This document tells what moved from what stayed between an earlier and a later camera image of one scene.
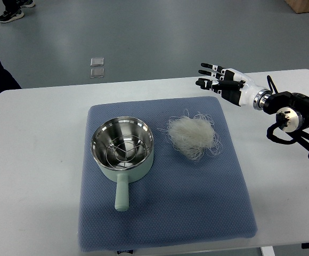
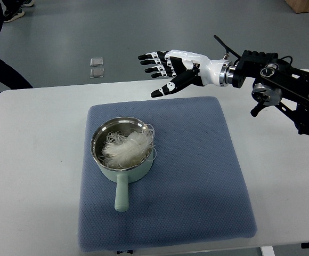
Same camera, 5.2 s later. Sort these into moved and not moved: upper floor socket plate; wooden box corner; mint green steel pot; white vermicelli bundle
Moved: white vermicelli bundle
Not moved: mint green steel pot; wooden box corner; upper floor socket plate
